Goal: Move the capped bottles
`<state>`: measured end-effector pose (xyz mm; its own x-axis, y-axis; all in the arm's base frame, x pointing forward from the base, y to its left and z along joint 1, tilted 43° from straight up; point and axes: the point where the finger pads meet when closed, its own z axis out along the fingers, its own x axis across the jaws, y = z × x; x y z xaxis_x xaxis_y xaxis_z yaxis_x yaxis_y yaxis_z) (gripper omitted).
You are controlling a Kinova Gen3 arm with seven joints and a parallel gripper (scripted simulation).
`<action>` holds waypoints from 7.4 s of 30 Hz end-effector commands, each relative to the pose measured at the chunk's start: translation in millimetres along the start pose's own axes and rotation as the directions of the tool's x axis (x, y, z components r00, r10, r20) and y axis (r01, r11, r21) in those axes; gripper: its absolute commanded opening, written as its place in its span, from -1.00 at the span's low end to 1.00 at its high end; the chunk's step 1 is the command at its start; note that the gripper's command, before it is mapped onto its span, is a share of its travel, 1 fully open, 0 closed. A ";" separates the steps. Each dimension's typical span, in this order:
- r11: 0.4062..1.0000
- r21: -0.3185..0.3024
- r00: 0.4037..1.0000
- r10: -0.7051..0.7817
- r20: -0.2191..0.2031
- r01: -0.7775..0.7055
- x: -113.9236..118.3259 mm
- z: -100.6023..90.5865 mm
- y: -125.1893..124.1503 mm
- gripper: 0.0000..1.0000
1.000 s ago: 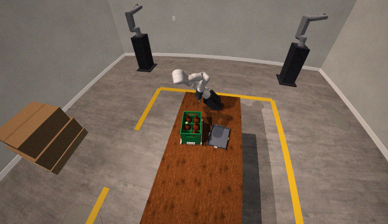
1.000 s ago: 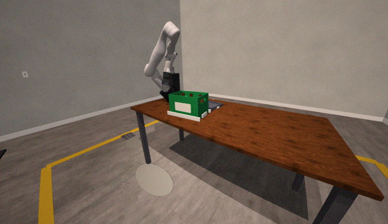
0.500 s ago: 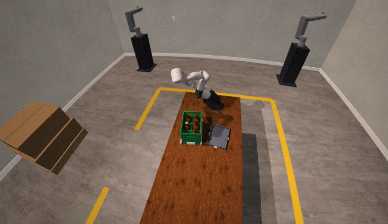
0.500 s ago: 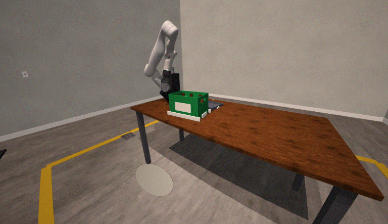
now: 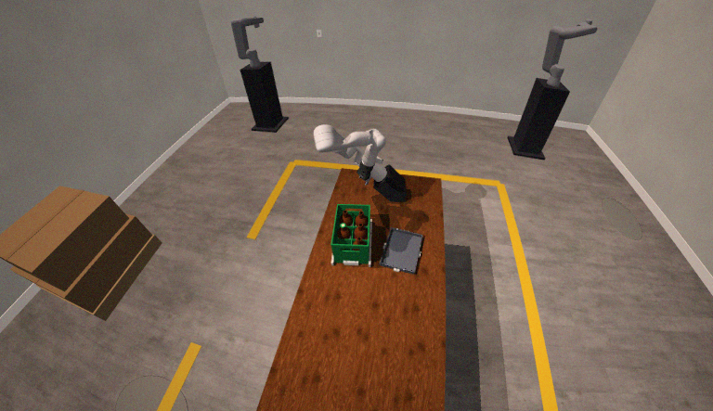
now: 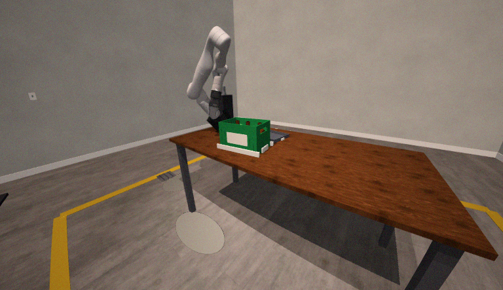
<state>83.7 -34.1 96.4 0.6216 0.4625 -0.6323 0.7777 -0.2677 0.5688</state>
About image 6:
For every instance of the green bottle crate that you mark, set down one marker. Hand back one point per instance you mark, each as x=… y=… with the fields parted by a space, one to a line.
x=244 y=136

